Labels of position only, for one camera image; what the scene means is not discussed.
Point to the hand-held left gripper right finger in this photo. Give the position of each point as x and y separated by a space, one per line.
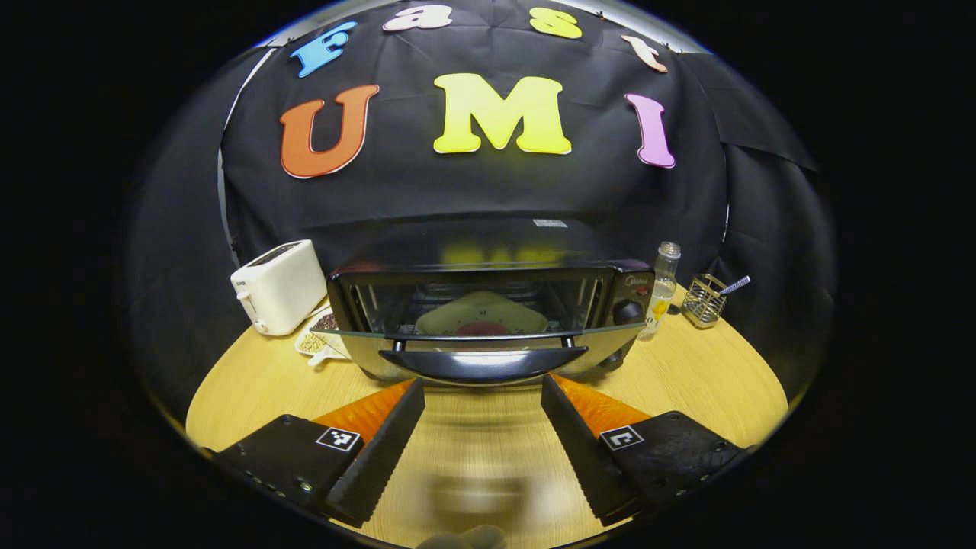
583 450

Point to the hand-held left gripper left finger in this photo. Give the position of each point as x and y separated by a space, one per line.
381 450

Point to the black electric oven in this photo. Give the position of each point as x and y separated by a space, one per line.
488 358

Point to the pale plate with pink food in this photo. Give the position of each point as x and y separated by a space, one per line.
482 313

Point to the white divided snack dish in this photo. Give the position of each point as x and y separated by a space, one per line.
314 343

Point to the clear glass bottle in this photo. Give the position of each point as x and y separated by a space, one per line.
662 293

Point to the white toaster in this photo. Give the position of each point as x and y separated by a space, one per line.
278 286

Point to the small striped spoon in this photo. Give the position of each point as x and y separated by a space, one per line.
736 285

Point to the black backdrop cloth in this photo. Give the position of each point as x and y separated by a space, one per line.
473 191

